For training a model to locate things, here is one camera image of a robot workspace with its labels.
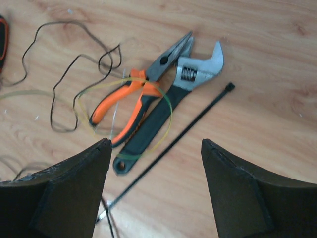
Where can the black adjustable wrench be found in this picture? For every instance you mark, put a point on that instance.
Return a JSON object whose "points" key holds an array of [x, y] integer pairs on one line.
{"points": [[190, 74]]}

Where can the black zip tie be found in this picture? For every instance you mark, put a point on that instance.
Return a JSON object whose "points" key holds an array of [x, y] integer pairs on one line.
{"points": [[229, 87]]}

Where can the orange black combination pliers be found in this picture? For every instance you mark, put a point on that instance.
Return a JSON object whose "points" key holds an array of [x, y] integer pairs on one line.
{"points": [[4, 39]]}

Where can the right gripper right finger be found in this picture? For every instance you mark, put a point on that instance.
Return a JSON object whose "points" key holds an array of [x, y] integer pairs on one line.
{"points": [[249, 201]]}

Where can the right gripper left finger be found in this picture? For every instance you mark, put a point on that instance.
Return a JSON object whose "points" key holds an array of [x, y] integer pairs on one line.
{"points": [[61, 201]]}

